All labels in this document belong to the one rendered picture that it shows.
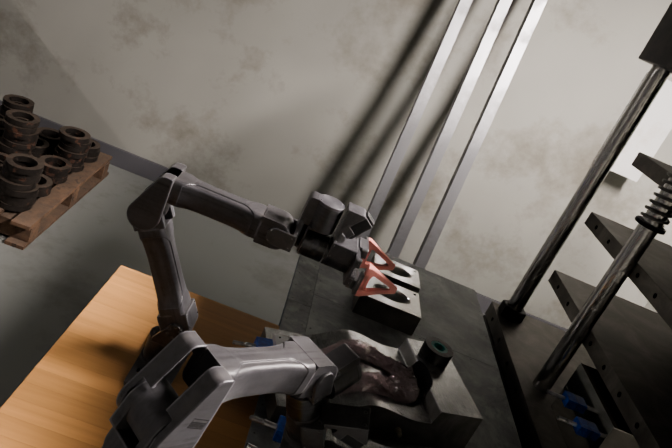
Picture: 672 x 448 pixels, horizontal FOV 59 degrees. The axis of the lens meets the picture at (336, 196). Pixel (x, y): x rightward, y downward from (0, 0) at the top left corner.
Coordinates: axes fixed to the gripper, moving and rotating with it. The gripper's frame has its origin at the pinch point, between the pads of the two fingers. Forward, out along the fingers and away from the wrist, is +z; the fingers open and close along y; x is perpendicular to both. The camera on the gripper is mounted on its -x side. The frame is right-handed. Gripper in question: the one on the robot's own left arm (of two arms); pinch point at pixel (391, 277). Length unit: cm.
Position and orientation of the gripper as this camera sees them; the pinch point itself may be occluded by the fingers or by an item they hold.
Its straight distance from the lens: 121.3
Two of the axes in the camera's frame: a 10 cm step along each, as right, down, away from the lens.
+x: -4.1, 8.5, 3.4
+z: 9.1, 4.0, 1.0
